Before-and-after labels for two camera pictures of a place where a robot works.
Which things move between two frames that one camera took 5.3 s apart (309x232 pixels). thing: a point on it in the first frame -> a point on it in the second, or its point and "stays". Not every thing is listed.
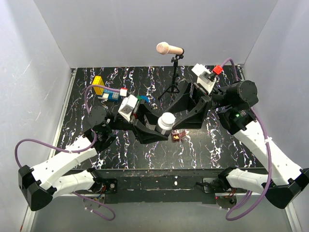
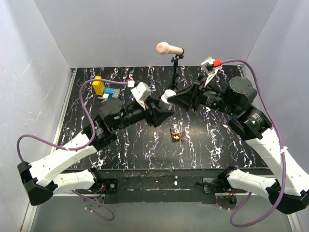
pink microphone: [163, 48] stays
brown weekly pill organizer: [176, 135] stays
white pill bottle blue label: [165, 123] -> [163, 103]
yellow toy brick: [98, 80] stays
